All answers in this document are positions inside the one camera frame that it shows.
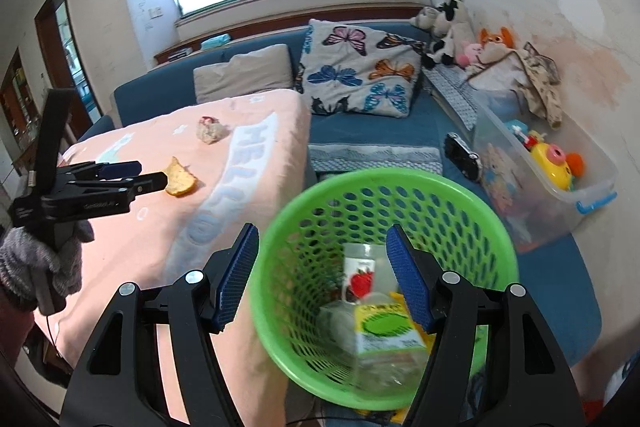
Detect clear strawberry label yogurt cup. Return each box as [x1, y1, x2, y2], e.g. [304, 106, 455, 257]
[342, 243, 396, 303]

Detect grey patterned blanket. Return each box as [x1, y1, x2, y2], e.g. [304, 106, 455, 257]
[422, 67, 481, 130]

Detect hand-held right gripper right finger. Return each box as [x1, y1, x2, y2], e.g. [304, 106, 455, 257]
[386, 224, 586, 427]

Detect blue lace trimmed cushion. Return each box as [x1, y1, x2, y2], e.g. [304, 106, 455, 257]
[307, 143, 445, 180]

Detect crumpled paper ball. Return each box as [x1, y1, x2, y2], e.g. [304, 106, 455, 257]
[197, 117, 224, 145]

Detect black handheld device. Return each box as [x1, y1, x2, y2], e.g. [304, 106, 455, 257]
[444, 132, 483, 182]

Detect green plastic basket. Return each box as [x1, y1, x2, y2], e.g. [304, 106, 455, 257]
[250, 167, 520, 412]

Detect blue sofa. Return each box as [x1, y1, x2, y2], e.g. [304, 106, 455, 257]
[75, 19, 603, 368]

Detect butterfly print pillow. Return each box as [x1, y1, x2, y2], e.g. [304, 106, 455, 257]
[292, 18, 426, 118]

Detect wooden door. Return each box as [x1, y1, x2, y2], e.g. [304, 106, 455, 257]
[34, 0, 93, 128]

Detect person's left hand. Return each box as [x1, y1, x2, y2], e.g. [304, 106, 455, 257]
[0, 219, 96, 310]

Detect orange peel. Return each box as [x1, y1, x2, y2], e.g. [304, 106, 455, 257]
[164, 156, 199, 198]

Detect clear plastic bottle green label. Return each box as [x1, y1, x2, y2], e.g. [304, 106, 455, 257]
[317, 289, 436, 395]

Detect orange fox plush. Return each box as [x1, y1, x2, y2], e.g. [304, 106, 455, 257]
[477, 26, 516, 58]

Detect pink plush toy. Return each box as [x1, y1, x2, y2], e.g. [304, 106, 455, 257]
[462, 41, 486, 68]

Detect yellow plastic toy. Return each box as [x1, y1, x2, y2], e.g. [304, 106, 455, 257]
[530, 142, 576, 192]

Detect clear plastic storage box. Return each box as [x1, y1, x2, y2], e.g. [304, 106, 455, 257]
[470, 89, 618, 255]

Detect beige patterned garment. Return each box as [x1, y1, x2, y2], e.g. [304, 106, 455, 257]
[470, 42, 563, 128]

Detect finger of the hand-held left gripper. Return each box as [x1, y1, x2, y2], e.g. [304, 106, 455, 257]
[62, 160, 143, 182]
[122, 172, 169, 198]

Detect pink printed tablecloth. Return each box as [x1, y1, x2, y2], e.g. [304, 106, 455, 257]
[30, 88, 313, 427]

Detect grey plush toy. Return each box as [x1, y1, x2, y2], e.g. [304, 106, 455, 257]
[411, 6, 443, 30]

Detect beige pillow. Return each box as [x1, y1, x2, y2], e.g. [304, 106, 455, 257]
[192, 43, 295, 105]

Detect wooden shelf cabinet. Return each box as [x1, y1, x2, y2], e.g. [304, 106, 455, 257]
[0, 49, 41, 168]

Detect blue white toy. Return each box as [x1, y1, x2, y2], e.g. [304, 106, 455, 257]
[502, 119, 531, 145]

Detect black white cow plush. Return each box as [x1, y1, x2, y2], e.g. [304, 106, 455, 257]
[425, 0, 476, 68]

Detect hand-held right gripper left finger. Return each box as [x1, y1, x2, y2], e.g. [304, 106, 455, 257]
[59, 222, 261, 427]

